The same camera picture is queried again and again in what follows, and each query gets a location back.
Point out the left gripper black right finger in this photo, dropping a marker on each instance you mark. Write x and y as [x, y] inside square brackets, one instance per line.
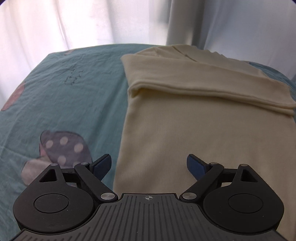
[206, 175]

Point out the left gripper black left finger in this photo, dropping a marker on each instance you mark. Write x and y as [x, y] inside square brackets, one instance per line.
[91, 175]

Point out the cream knit sweater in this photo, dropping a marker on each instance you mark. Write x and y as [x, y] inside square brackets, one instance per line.
[182, 100]

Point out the teal printed bed sheet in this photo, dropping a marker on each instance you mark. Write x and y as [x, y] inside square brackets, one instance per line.
[71, 108]

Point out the grey blackout curtain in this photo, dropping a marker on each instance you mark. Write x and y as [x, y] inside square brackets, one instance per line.
[256, 31]

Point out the white sheer curtain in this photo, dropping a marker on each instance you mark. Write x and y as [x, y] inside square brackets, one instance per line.
[30, 30]

